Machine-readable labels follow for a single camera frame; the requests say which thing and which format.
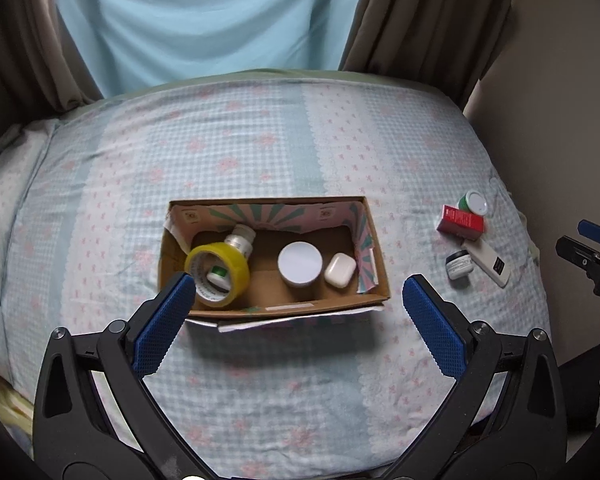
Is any green jar white lid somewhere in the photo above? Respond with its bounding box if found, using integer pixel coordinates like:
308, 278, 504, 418
457, 190, 489, 217

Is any white pill bottle green label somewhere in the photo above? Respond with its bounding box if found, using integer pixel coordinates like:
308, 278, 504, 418
206, 224, 257, 295

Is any green blanket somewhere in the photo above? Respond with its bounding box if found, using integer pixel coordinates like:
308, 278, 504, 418
140, 68, 434, 93

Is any light blue curtain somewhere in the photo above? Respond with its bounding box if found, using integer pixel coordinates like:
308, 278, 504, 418
56, 0, 358, 98

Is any yellow tape roll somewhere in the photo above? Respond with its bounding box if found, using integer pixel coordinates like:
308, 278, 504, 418
184, 242, 250, 309

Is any brown curtain left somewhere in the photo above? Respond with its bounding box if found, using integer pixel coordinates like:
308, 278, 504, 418
0, 0, 102, 115

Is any small black lidded jar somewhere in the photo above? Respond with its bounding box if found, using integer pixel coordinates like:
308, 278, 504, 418
445, 249, 474, 281

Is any blue pink patterned bedsheet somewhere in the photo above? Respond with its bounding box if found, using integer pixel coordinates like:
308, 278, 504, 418
0, 79, 548, 479

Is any brown curtain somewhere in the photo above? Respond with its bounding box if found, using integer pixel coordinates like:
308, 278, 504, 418
339, 0, 512, 107
0, 0, 102, 115

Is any brown curtain right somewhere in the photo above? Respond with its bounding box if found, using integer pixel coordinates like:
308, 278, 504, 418
339, 0, 512, 107

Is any white pillow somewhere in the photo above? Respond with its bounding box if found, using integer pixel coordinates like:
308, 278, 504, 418
0, 119, 62, 241

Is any brown cardboard box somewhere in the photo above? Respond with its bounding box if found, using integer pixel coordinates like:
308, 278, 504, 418
158, 196, 390, 332

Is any white earbuds case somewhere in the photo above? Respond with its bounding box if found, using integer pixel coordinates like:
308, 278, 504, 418
324, 252, 356, 289

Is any red cosmetic box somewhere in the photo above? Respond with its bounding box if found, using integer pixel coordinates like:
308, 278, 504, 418
436, 205, 486, 242

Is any white round lidded jar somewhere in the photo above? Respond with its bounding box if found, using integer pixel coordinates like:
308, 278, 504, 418
277, 242, 323, 287

